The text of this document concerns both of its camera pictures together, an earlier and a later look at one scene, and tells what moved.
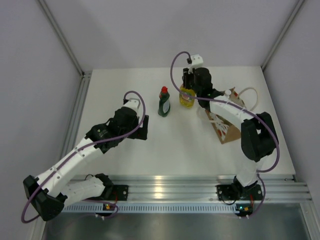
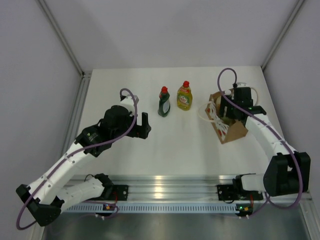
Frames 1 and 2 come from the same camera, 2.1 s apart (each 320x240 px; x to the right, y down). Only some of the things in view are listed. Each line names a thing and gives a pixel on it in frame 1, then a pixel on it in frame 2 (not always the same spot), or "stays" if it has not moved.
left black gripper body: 140,133 stays
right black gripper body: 188,80 -> 230,110
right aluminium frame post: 284,30 stays
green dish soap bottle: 164,107 stays
